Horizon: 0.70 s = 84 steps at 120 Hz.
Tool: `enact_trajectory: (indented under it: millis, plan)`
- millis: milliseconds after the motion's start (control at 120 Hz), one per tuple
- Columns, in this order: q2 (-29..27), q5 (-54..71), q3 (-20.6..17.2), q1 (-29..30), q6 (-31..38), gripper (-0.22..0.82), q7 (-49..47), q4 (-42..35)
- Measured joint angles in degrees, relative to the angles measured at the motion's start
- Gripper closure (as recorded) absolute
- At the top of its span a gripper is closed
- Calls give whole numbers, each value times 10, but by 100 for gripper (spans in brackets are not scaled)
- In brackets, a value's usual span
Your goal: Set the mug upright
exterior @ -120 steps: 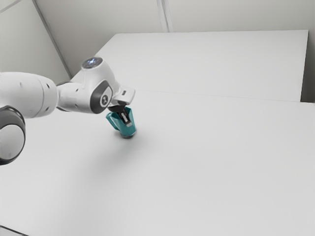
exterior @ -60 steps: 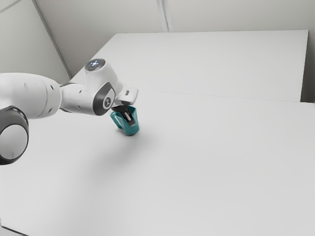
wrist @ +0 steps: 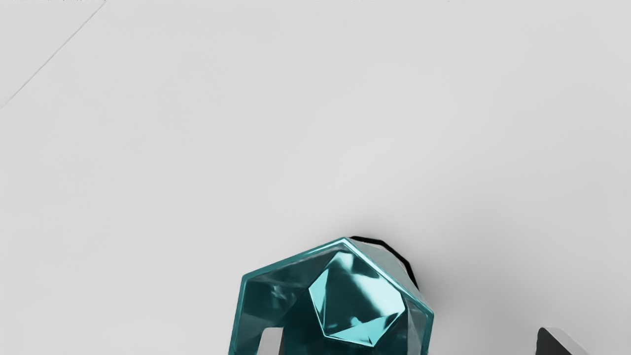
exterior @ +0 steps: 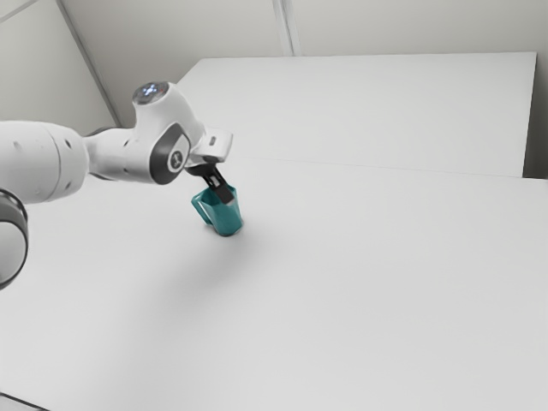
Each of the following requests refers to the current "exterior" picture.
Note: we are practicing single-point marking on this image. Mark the teal faceted mug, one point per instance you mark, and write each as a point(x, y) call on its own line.
point(224, 216)

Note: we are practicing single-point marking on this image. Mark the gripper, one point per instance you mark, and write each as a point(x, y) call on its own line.
point(200, 168)

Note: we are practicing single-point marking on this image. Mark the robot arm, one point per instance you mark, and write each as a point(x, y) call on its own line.
point(64, 150)

